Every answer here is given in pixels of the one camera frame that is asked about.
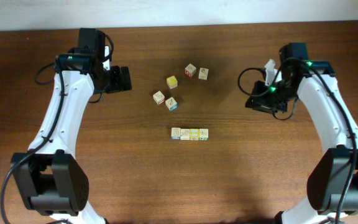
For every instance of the yellow block front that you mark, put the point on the yellow block front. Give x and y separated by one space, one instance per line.
194 134

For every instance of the green letter N block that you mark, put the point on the green letter N block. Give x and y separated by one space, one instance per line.
203 134

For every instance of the blue-edged leaf block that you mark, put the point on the blue-edged leaf block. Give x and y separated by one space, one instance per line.
171 104

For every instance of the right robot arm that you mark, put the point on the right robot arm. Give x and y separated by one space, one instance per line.
332 187

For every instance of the plain block far right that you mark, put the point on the plain block far right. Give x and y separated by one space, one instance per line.
203 73

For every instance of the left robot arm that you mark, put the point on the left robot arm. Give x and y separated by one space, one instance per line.
48 177

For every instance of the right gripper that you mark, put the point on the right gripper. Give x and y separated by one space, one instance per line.
257 102

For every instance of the yellow-top block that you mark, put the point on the yellow-top block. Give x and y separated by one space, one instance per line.
172 82

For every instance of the red-edged block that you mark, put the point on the red-edged block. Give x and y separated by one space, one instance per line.
176 133
159 97
190 70

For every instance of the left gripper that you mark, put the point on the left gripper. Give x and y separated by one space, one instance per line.
118 83

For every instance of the plain drawing block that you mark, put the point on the plain drawing block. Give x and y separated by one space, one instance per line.
185 134

